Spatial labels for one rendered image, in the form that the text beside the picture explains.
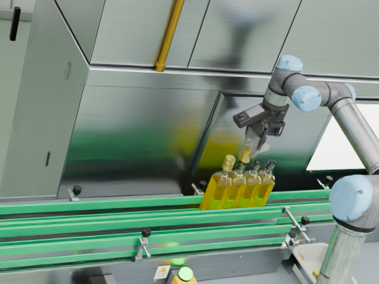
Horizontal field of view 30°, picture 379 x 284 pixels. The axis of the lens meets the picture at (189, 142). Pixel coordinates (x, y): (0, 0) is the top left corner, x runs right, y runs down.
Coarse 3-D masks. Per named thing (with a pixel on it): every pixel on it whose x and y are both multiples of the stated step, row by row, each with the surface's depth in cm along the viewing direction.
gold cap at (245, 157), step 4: (244, 148) 228; (248, 148) 228; (244, 152) 227; (248, 152) 227; (240, 156) 229; (244, 156) 228; (248, 156) 228; (240, 160) 229; (244, 160) 228; (248, 160) 229
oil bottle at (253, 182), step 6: (246, 174) 236; (246, 180) 235; (252, 180) 234; (258, 180) 235; (246, 186) 235; (252, 186) 235; (258, 186) 237; (246, 192) 236; (252, 192) 238; (240, 198) 238; (246, 198) 238; (252, 198) 240; (240, 204) 239; (246, 204) 240
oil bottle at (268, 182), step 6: (258, 174) 239; (264, 174) 238; (264, 180) 237; (270, 180) 238; (264, 186) 238; (270, 186) 239; (258, 192) 239; (264, 192) 240; (270, 192) 241; (258, 198) 241; (264, 198) 242; (252, 204) 242; (258, 204) 243; (264, 204) 244
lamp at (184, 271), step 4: (184, 268) 224; (188, 268) 224; (180, 272) 223; (184, 272) 222; (188, 272) 223; (180, 276) 223; (184, 276) 222; (188, 276) 222; (184, 280) 222; (188, 280) 223
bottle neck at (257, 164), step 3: (255, 162) 233; (258, 162) 235; (261, 162) 234; (252, 165) 234; (255, 165) 233; (258, 165) 232; (261, 165) 233; (252, 168) 234; (255, 168) 233; (258, 168) 233; (252, 171) 234; (255, 171) 234; (258, 171) 234; (252, 174) 235; (255, 174) 235
